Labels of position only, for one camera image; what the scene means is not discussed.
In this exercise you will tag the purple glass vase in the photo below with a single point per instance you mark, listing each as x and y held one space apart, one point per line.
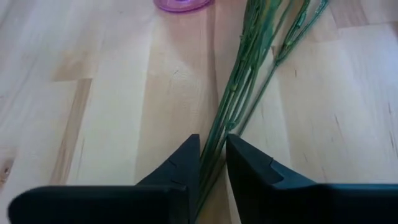
183 6

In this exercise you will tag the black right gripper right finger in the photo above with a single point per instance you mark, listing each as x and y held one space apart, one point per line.
295 205

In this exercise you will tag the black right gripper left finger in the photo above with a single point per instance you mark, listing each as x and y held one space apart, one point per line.
109 205

